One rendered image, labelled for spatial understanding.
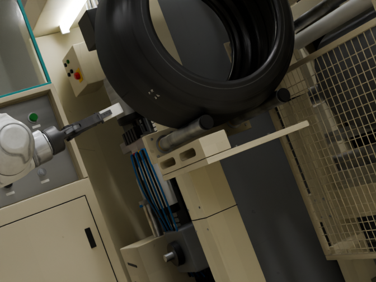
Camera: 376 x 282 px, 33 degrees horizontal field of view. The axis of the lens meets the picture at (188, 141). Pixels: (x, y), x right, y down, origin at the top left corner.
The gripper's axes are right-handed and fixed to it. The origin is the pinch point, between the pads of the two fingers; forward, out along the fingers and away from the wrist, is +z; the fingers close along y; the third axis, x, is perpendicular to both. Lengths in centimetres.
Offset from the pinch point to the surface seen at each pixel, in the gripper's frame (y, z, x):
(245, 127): 25, 52, 24
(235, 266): 27, 24, 63
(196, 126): -6.5, 18.7, 14.9
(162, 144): 21.5, 18.7, 15.0
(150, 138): 25.0, 17.4, 11.3
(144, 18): -12.7, 17.2, -18.2
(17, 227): 56, -29, 16
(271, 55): -13, 48, 7
